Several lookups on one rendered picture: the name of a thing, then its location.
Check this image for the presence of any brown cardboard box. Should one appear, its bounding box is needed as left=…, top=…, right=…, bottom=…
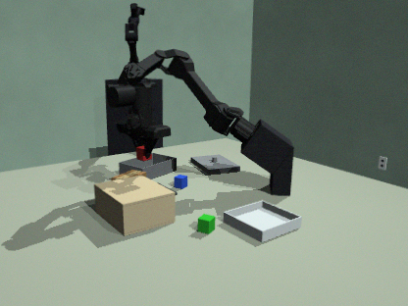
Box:
left=111, top=170, right=146, bottom=180

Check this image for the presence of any small blue block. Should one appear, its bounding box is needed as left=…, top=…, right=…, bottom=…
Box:
left=175, top=175, right=187, bottom=189

